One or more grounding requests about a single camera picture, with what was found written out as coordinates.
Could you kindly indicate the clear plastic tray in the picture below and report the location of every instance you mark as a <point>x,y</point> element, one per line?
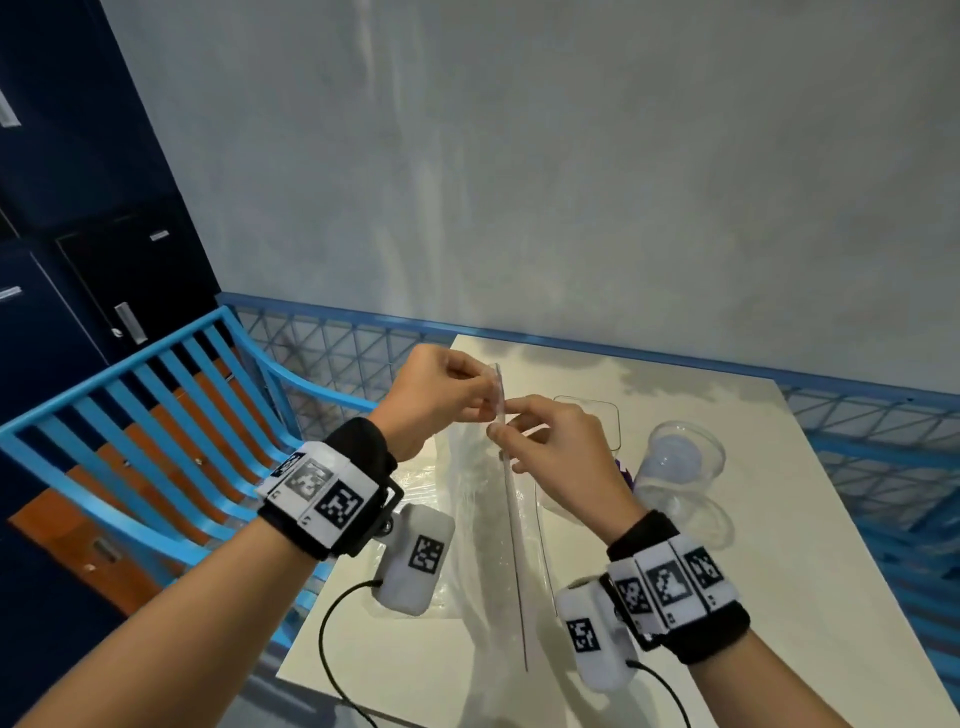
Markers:
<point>596,420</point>

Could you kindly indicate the orange wooden drawer unit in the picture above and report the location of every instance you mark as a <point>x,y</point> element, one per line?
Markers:
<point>90,540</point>

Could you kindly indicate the person's right thumb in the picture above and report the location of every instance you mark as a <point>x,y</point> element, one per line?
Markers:
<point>506,433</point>

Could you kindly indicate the blue slatted chair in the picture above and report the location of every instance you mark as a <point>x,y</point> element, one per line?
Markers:
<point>172,420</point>

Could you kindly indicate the clear plastic cup lid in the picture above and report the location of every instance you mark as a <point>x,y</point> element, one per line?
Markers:
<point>701,521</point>

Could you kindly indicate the person's left hand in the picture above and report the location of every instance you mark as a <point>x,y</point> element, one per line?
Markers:
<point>420,397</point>

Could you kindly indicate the dark blue cabinet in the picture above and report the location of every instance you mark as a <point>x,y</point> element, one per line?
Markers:
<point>67,187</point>

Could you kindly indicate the person's right forearm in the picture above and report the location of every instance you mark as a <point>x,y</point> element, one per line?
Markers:
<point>757,690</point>

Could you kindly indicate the person's left forearm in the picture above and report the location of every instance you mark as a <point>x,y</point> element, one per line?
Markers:
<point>180,637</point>

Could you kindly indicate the clear plastic zip bag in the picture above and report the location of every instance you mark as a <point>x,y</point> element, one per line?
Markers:
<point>491,570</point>

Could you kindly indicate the person's left thumb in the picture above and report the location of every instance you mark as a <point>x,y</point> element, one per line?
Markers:
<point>476,409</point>

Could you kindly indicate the black wristband with marker tags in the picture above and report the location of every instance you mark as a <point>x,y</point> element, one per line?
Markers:
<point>330,491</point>
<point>675,585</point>

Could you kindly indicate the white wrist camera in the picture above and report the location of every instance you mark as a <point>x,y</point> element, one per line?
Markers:
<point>592,637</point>
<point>415,559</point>

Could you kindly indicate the blue metal mesh railing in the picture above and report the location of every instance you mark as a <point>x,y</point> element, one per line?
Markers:
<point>862,442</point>

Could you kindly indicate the person's right hand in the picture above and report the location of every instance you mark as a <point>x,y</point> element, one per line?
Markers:
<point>574,465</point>

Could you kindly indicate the clear plastic cup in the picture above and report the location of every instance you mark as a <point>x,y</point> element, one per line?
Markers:
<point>679,457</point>

